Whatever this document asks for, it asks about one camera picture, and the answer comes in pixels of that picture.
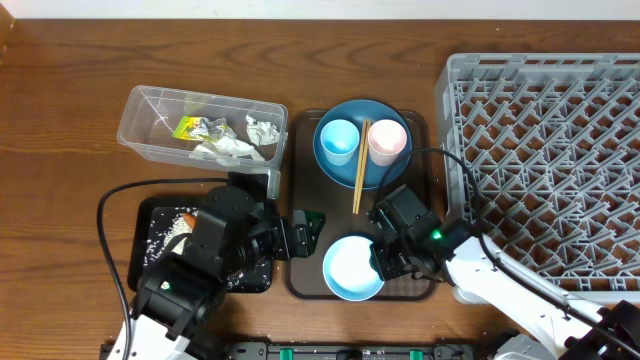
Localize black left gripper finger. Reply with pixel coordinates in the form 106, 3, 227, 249
292, 210, 326, 250
287, 225, 313, 258

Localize light blue bowl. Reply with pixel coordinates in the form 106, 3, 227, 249
322, 235, 384, 302

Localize orange carrot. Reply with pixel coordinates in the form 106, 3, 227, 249
182, 213, 196, 230

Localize white paper tissue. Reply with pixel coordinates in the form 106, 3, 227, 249
189, 137, 264, 165

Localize wooden chopstick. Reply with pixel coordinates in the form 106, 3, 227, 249
353, 118, 372, 214
352, 118, 370, 215

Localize light blue cup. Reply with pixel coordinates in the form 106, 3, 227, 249
320, 119, 360, 166

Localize aluminium foil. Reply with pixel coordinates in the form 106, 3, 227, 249
189, 117, 236, 142

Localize yellow green snack wrapper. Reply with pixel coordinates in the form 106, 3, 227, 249
172, 116, 201, 141

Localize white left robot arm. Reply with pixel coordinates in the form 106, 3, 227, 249
109, 173, 326, 359

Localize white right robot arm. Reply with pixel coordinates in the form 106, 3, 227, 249
368, 186, 639, 359

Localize clear plastic waste bin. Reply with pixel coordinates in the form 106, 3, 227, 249
117, 86, 288, 173

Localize grey dishwasher rack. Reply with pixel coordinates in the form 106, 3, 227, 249
435, 53, 639, 304

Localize brown serving tray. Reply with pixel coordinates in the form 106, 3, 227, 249
284, 110, 437, 301

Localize spilled white rice grains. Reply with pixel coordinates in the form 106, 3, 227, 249
140, 206, 273, 293

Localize black plastic tray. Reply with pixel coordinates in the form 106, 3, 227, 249
127, 195, 274, 293

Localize pink cup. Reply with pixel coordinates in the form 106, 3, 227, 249
368, 119, 408, 166

